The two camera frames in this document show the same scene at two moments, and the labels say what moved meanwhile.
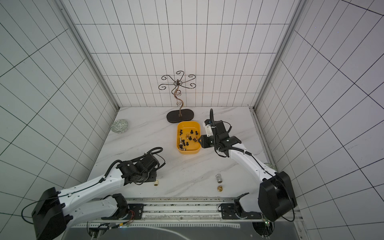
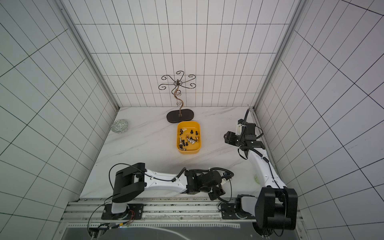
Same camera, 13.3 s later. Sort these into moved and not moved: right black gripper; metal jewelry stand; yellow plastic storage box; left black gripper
Moved: left black gripper; right black gripper
Not moved: metal jewelry stand; yellow plastic storage box
